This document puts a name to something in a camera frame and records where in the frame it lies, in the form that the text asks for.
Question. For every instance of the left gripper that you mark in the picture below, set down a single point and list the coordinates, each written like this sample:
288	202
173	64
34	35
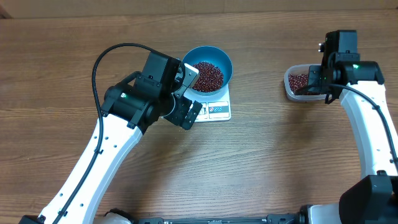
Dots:
185	105

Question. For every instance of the blue metal bowl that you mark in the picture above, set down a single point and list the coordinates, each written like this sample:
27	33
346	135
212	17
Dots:
212	55

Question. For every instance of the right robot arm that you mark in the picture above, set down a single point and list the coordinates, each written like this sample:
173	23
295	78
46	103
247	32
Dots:
359	86

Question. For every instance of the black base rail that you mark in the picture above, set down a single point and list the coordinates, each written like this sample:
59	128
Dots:
118	216

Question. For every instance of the red beans in bowl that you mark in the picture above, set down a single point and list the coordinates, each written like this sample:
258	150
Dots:
211	78

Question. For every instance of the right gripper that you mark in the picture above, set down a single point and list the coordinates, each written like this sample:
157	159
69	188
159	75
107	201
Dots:
314	76

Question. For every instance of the red azuki beans in container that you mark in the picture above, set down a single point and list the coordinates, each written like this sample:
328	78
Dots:
297	82

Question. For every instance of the white digital kitchen scale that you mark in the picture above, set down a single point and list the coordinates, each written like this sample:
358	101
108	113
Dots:
216	106

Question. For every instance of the clear plastic container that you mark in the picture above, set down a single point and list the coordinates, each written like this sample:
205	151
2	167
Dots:
297	70

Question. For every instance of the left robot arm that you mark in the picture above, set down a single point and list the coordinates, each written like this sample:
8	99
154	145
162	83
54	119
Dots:
129	108

